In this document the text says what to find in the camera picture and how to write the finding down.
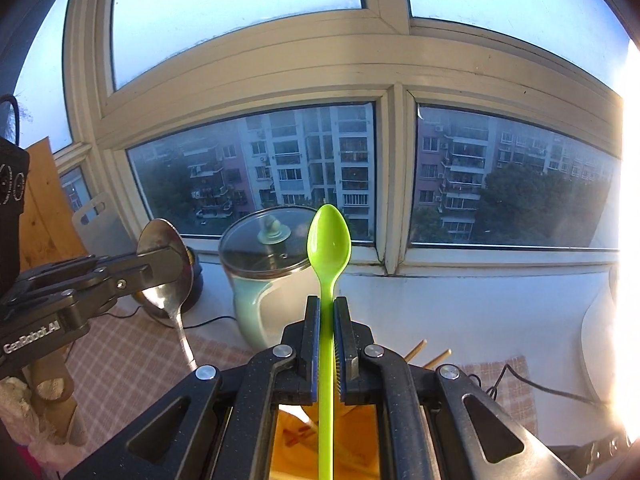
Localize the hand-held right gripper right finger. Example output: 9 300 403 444
333 296 581 480

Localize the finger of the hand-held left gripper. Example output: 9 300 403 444
20 246 187 318

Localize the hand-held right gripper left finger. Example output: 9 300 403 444
65 296 321 480

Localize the metal spoon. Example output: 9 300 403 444
136 218 198 372

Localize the bunch of wooden chopsticks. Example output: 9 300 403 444
282 340 453 448

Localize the green plastic spoon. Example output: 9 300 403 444
306 204 352 480

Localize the yellow plastic bin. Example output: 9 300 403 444
270 402 386 480

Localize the person's left hand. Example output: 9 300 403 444
0 345 81 450

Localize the white cutting board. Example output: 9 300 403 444
71 191 137 262

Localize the white electric cooking pot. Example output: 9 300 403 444
227 260 321 353

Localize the checked tablecloth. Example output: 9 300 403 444
62 305 540 443

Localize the glass pot lid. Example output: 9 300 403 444
218 206 327 281

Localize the wooden plank board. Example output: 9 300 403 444
17 136 90 272

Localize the floral white cooker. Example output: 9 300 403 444
580 270 621 406

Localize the black tripod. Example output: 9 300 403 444
545 427 638 478

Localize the black pot power cable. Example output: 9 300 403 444
106 309 237 330

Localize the black ring light cable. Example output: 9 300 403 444
486 362 608 407

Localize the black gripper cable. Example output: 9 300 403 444
0 94 22 147

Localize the white window frame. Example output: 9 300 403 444
62 0 631 277

